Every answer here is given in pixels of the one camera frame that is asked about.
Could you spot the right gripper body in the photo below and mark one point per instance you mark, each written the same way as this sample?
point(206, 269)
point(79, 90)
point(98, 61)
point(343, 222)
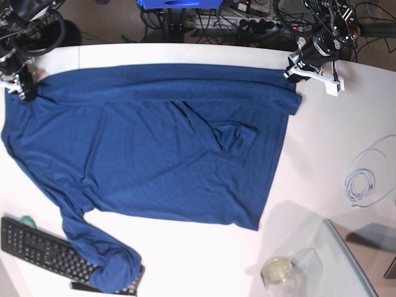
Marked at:
point(16, 69)

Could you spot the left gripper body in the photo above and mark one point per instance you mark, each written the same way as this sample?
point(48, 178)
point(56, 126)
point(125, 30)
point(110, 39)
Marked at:
point(313, 53)

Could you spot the dark blue t-shirt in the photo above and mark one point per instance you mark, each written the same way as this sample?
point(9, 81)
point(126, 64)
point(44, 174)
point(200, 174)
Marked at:
point(187, 142)

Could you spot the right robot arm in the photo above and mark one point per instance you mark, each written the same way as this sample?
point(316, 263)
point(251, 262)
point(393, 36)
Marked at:
point(29, 29)

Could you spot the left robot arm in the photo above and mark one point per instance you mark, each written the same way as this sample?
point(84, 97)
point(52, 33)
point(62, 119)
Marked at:
point(334, 28)

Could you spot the white power strip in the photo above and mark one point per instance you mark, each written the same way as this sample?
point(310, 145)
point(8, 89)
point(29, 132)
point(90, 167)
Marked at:
point(233, 23)

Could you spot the green tape roll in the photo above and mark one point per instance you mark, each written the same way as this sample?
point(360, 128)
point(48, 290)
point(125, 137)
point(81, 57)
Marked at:
point(28, 221)

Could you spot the blue box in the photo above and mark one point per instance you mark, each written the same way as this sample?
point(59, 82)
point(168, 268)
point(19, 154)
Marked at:
point(193, 4)

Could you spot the black computer keyboard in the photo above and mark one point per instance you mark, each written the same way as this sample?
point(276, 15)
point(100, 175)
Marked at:
point(48, 252)

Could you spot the clear glass jar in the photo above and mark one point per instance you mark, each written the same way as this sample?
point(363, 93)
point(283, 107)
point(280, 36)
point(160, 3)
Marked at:
point(279, 277)

